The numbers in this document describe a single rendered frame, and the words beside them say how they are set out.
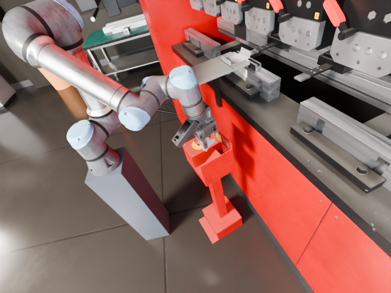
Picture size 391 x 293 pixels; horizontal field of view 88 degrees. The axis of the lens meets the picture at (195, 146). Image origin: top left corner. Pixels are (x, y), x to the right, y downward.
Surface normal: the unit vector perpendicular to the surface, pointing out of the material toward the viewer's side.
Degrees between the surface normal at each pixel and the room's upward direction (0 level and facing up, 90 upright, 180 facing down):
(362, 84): 90
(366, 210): 0
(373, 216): 0
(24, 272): 0
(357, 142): 90
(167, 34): 90
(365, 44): 90
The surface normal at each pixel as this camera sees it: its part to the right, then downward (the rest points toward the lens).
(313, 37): -0.90, 0.40
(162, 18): 0.38, 0.61
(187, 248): -0.20, -0.68
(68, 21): 0.92, 0.18
